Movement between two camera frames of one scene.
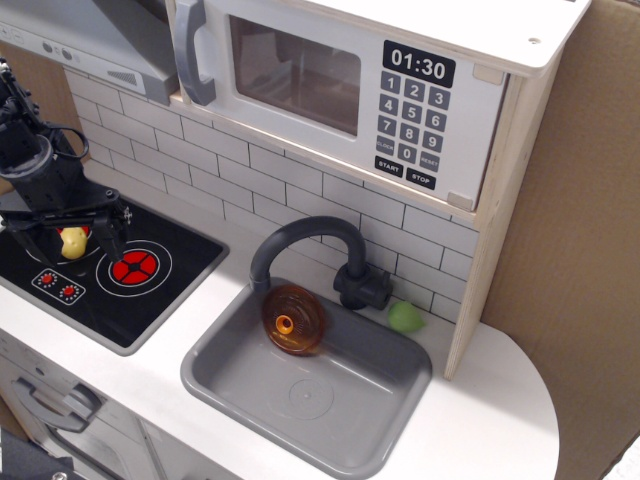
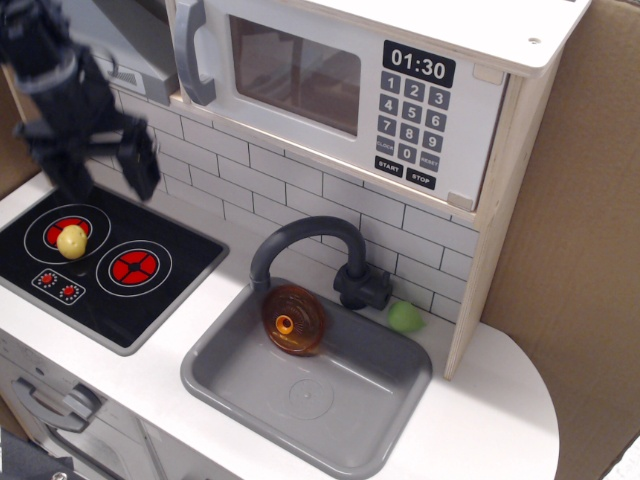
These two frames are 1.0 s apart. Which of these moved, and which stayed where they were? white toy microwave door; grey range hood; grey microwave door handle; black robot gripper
Moved: black robot gripper
Stayed: grey range hood; white toy microwave door; grey microwave door handle
